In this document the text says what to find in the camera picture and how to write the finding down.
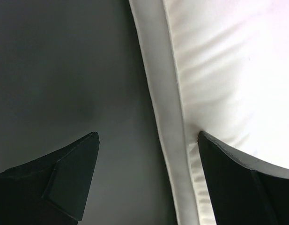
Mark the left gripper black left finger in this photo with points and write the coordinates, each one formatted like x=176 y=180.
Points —
x=52 y=189

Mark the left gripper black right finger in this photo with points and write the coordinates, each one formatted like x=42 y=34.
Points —
x=243 y=189

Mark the cream white pillow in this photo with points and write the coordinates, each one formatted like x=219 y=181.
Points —
x=219 y=66

